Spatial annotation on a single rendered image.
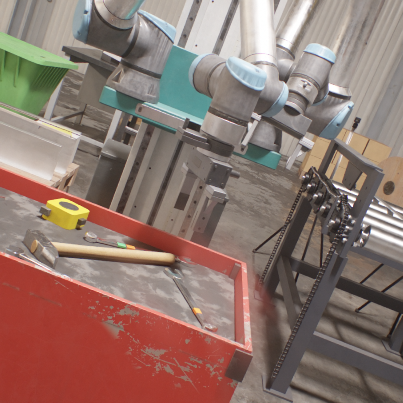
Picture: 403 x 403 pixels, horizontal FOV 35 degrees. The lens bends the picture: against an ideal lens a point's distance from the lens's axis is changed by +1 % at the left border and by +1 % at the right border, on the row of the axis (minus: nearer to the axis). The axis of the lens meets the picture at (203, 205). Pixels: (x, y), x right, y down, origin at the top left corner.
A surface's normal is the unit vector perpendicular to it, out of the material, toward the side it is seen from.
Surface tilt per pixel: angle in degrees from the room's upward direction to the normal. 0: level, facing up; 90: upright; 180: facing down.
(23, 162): 90
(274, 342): 0
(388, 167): 90
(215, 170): 90
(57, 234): 0
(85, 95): 90
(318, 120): 109
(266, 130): 70
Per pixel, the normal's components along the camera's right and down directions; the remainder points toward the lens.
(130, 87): 0.06, -0.11
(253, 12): -0.32, -0.35
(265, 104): 0.28, 0.67
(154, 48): 0.43, 0.38
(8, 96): -0.27, 0.40
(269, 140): 0.49, 0.04
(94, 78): -0.04, 0.22
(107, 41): 0.11, 0.90
